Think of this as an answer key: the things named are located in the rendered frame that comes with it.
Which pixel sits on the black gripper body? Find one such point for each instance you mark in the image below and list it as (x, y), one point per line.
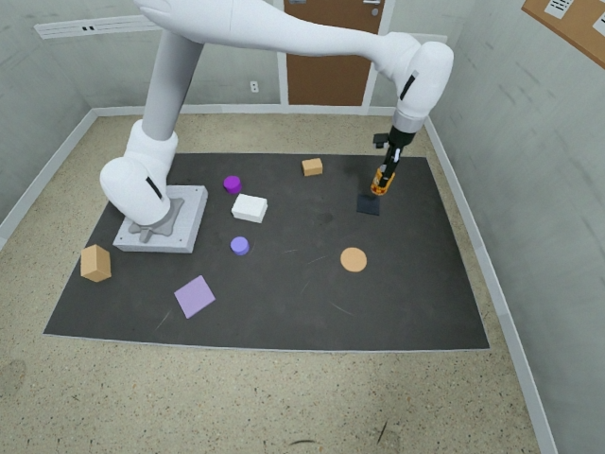
(400, 139)

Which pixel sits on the tan rectangular box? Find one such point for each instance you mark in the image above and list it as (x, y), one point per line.
(312, 167)

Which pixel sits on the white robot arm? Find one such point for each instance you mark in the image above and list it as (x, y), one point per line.
(138, 189)

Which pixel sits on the tan cardboard box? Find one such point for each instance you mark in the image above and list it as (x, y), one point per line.
(95, 263)

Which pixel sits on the orange striped drink can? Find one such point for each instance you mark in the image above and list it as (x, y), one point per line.
(380, 190)

